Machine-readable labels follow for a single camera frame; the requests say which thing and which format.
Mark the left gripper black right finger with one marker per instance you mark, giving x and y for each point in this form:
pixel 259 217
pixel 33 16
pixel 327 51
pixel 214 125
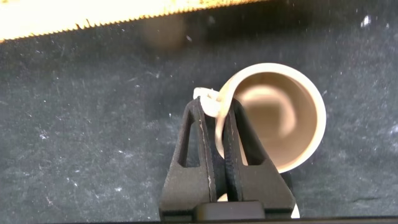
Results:
pixel 258 186

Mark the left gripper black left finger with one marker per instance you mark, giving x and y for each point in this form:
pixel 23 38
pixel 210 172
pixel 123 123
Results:
pixel 189 183

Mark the small beige cup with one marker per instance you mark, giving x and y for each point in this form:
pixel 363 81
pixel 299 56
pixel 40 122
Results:
pixel 280 124

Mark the wicker basket with kitchenware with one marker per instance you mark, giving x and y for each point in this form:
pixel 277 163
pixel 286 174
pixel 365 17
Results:
pixel 62 15

